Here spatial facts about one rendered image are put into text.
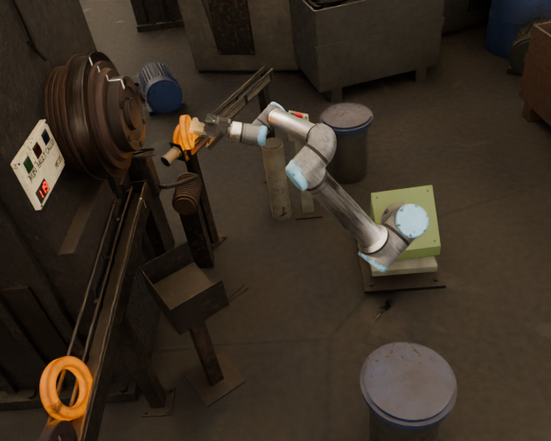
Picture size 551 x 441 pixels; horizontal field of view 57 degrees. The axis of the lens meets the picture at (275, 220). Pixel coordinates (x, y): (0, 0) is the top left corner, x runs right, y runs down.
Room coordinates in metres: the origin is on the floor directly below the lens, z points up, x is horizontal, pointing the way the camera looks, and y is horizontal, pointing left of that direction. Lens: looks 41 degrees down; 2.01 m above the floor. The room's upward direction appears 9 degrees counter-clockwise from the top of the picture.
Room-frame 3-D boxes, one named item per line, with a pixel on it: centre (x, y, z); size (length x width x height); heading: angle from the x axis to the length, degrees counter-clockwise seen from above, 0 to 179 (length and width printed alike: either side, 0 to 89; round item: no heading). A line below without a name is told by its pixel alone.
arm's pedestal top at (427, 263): (1.85, -0.61, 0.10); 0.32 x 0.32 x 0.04; 84
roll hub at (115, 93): (1.78, 0.49, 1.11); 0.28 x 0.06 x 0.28; 175
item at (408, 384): (0.92, -0.36, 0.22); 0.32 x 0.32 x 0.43
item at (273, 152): (2.37, -0.04, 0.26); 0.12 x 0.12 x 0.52
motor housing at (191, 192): (2.10, 0.42, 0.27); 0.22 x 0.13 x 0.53; 175
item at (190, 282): (1.30, 0.37, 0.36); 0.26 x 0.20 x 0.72; 30
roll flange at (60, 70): (1.80, 0.67, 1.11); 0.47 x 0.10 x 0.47; 175
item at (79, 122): (1.79, 0.59, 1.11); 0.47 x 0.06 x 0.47; 175
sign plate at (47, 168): (1.46, 0.73, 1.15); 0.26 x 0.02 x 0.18; 175
